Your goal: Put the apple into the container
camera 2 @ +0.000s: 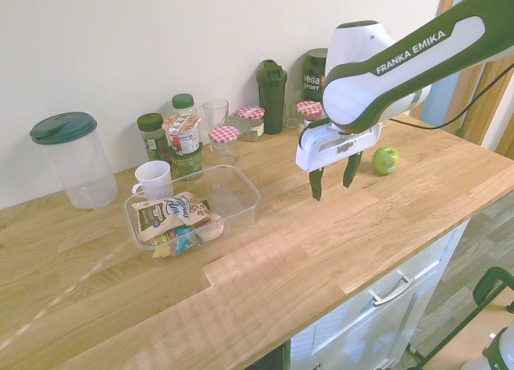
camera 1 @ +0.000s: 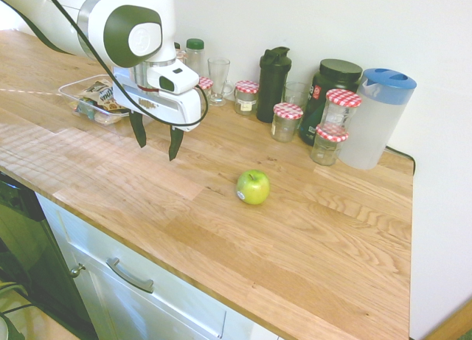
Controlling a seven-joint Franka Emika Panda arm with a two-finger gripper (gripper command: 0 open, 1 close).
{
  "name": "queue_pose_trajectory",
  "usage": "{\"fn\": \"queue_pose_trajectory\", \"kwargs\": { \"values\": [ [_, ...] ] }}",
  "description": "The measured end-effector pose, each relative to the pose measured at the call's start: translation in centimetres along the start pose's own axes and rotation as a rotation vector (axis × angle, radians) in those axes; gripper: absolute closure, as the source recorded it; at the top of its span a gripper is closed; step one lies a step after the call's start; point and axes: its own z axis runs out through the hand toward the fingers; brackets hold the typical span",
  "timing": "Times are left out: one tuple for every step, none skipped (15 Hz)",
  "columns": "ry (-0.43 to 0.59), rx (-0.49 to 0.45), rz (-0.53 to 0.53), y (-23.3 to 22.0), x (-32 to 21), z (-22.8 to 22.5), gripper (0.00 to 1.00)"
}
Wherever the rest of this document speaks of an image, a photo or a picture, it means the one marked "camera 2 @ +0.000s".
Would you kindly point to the labelled bottle green cap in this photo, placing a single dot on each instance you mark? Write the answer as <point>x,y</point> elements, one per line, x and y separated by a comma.
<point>182,133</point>

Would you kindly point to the white green plastic bottle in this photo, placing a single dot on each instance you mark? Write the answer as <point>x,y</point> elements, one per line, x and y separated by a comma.
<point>500,352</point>

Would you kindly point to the wooden door frame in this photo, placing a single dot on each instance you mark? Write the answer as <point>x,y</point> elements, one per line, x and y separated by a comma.
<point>494,115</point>

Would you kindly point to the blue orange snack packet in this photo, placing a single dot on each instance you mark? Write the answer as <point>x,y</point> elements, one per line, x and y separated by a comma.
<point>184,239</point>

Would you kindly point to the empty jar red checkered lid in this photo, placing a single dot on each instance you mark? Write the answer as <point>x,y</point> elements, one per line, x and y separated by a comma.
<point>223,139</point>

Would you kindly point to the clear pitcher green lid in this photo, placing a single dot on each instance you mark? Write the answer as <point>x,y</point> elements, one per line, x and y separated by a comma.
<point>80,165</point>

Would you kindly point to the dark green shaker bottle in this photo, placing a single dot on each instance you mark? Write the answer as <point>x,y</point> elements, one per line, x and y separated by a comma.
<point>272,97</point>

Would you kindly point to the white bottle green cap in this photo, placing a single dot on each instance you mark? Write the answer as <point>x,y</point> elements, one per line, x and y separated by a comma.
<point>184,104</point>

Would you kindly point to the green label jar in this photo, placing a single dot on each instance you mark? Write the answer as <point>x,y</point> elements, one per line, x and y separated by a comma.
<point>188,163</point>

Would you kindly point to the green metal stand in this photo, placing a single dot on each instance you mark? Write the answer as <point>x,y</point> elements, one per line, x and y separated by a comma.
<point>488,283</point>

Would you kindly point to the cookie snack bag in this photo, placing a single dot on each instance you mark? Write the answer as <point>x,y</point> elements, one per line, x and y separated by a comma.
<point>168,215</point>

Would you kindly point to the labelled jar red checkered lid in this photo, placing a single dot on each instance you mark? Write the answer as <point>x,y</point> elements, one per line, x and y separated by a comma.
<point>251,123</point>

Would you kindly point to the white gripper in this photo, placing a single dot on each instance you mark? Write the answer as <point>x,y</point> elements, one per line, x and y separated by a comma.
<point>333,145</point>

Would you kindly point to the white mug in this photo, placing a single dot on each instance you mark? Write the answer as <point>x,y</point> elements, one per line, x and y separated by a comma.
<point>154,179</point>

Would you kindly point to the white cabinet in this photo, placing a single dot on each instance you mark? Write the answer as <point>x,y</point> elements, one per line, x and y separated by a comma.
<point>381,326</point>

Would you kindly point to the Vega Sport protein tub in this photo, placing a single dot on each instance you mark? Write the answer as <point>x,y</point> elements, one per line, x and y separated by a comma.
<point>313,77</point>

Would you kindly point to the clear plastic container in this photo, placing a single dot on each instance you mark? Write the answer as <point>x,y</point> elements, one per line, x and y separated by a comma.
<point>237,197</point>

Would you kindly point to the spice jar dark lid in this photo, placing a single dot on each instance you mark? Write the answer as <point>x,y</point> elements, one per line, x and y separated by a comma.
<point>152,139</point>

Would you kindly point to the clear drinking glass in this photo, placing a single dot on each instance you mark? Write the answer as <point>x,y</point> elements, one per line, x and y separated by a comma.
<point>216,113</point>

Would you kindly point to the green apple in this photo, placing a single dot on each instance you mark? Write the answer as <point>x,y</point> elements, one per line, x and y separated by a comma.
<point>385,160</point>

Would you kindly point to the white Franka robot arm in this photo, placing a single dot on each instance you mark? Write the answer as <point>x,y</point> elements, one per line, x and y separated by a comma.
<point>401,77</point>

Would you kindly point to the small jar red checkered lid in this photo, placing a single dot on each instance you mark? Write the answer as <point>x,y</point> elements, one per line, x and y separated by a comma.
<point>310,110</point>

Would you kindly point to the small clear glass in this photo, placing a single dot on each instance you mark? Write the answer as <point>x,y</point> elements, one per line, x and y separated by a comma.
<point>291,111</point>

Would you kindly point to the yellow snack packet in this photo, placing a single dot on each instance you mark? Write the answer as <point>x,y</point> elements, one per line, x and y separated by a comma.
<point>161,247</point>

